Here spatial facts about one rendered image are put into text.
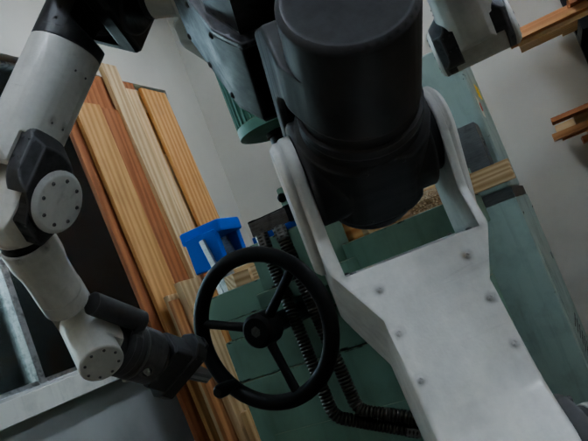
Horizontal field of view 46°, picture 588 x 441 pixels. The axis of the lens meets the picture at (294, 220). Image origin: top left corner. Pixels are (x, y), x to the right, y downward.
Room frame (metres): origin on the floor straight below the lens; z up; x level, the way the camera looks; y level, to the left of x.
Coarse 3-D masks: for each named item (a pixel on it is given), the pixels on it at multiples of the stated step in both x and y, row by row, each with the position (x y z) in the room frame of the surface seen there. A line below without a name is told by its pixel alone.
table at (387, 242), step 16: (432, 208) 1.21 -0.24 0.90; (480, 208) 1.34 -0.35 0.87; (400, 224) 1.24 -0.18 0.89; (416, 224) 1.23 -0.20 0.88; (432, 224) 1.22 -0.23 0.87; (448, 224) 1.21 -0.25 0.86; (368, 240) 1.28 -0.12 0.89; (384, 240) 1.26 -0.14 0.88; (400, 240) 1.25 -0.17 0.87; (416, 240) 1.24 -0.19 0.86; (432, 240) 1.22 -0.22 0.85; (352, 256) 1.30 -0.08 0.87; (368, 256) 1.28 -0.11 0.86; (384, 256) 1.27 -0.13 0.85; (240, 288) 1.42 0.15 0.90; (256, 288) 1.40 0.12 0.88; (224, 304) 1.44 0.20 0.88; (240, 304) 1.43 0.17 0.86; (256, 304) 1.41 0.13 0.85; (224, 320) 1.45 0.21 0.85
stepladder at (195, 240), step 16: (208, 224) 2.24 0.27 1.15; (224, 224) 2.26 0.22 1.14; (240, 224) 2.36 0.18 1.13; (192, 240) 2.25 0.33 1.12; (208, 240) 2.23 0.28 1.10; (224, 240) 2.36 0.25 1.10; (240, 240) 2.37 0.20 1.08; (192, 256) 2.26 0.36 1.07; (208, 256) 2.22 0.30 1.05; (224, 288) 2.22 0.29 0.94
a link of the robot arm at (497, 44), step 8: (504, 32) 1.02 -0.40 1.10; (488, 40) 1.03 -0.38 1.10; (496, 40) 1.03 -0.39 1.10; (504, 40) 1.03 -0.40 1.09; (472, 48) 1.03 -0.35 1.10; (480, 48) 1.03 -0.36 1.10; (488, 48) 1.04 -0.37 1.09; (496, 48) 1.04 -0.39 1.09; (504, 48) 1.05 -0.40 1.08; (464, 56) 1.04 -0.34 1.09; (472, 56) 1.04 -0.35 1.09; (480, 56) 1.05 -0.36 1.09; (488, 56) 1.05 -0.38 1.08; (464, 64) 1.06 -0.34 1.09; (472, 64) 1.06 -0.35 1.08; (456, 72) 1.07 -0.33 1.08
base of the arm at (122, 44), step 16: (96, 0) 0.77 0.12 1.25; (112, 0) 0.79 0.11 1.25; (128, 0) 0.81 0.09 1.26; (96, 16) 0.81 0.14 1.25; (112, 16) 0.80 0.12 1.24; (128, 16) 0.82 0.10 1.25; (144, 16) 0.86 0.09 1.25; (112, 32) 0.84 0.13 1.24; (128, 32) 0.84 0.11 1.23; (144, 32) 0.88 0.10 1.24; (128, 48) 0.88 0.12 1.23
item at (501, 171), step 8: (504, 160) 1.30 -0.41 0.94; (488, 168) 1.31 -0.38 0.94; (496, 168) 1.30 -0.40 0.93; (504, 168) 1.30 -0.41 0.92; (512, 168) 1.31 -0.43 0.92; (472, 176) 1.33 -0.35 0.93; (480, 176) 1.32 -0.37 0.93; (488, 176) 1.31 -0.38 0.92; (496, 176) 1.31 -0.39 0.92; (504, 176) 1.30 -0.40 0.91; (512, 176) 1.29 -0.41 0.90; (472, 184) 1.33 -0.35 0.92; (480, 184) 1.32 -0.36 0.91; (488, 184) 1.32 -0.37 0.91; (496, 184) 1.31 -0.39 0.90; (408, 216) 1.40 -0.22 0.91; (256, 272) 1.58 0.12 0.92
